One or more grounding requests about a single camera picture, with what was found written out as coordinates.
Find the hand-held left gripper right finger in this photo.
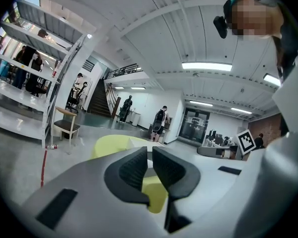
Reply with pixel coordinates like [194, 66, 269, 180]
[152, 146, 250, 234]

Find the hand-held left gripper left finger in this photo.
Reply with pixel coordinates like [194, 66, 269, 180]
[22, 146, 165, 238]

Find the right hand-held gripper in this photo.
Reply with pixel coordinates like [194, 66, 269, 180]
[197, 130, 257, 161]

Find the black double door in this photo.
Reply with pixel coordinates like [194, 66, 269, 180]
[177, 107, 211, 144]

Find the round table with green cloth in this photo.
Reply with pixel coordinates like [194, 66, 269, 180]
[90, 133, 170, 215]

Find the white cubby cabinet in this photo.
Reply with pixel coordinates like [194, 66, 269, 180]
[163, 116, 174, 144]

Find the red floor tape line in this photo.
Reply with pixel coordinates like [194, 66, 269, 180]
[40, 149, 48, 188]

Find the wooden chair with dark seat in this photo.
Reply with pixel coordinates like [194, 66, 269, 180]
[53, 106, 81, 155]

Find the white bin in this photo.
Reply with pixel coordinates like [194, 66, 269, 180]
[131, 111, 142, 127]

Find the dark staircase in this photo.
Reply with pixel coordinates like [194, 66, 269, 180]
[86, 77, 115, 119]

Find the large ceiling light panel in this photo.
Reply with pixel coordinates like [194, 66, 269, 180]
[181, 61, 233, 72]

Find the black office chair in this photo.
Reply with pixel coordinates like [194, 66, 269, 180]
[65, 81, 88, 113]

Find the white metal shelf rack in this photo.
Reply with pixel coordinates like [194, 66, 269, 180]
[0, 0, 90, 149]

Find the black balcony railing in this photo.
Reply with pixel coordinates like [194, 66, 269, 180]
[106, 63, 144, 79]

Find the person's black printed shirt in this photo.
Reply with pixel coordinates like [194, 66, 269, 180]
[272, 0, 298, 84]

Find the person's head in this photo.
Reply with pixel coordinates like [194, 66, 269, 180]
[223, 0, 285, 39]

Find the black head camera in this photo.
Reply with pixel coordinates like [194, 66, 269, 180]
[213, 15, 229, 40]

